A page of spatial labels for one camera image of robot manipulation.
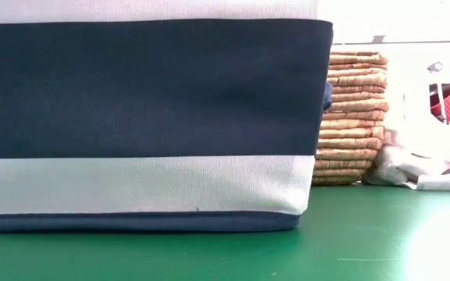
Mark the white garment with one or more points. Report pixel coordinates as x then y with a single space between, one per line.
397 168

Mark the navy and white fabric bin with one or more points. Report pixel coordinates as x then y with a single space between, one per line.
131 97

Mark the green table mat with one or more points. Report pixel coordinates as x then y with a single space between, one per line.
209 253

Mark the woven wicker basket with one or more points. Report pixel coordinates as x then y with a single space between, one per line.
350 117

